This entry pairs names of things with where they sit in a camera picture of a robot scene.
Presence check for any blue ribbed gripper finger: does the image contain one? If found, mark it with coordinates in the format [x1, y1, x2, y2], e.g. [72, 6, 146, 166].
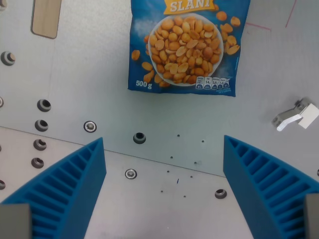
[223, 135, 319, 239]
[0, 137, 107, 239]

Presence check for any silver socket head screw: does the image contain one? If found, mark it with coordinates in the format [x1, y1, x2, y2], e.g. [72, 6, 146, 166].
[125, 168, 138, 180]
[83, 120, 97, 133]

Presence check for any blue salted peanuts bag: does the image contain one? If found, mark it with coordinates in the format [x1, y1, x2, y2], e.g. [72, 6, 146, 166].
[127, 0, 251, 98]

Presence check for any small grey metal bracket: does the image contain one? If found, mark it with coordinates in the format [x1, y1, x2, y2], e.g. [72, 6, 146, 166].
[271, 98, 319, 132]

